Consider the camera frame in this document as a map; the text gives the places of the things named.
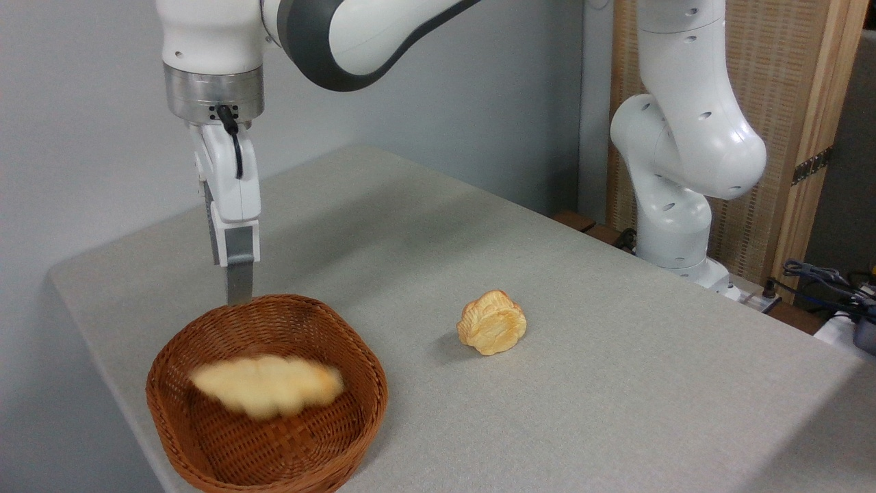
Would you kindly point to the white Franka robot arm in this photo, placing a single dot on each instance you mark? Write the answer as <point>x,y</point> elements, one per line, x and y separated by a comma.
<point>684,137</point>

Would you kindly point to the brown woven wicker basket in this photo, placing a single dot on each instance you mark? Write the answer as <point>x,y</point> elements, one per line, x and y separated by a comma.
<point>287,452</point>

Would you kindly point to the black plug at robot base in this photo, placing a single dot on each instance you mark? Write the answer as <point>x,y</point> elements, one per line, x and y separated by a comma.
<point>770,289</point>

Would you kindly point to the metal screen hinge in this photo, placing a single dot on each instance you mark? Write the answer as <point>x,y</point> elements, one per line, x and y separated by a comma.
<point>812,166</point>

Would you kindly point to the long braided bread loaf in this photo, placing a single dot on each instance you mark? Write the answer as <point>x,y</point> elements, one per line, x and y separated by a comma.
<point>267,387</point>

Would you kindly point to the round ridged bread bun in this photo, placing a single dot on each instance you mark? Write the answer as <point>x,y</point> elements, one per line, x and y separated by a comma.
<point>491,323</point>

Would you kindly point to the grey device box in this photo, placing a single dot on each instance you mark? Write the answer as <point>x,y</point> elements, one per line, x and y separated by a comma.
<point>866,332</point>

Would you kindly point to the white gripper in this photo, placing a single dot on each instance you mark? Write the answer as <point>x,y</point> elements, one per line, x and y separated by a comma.
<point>222,171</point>

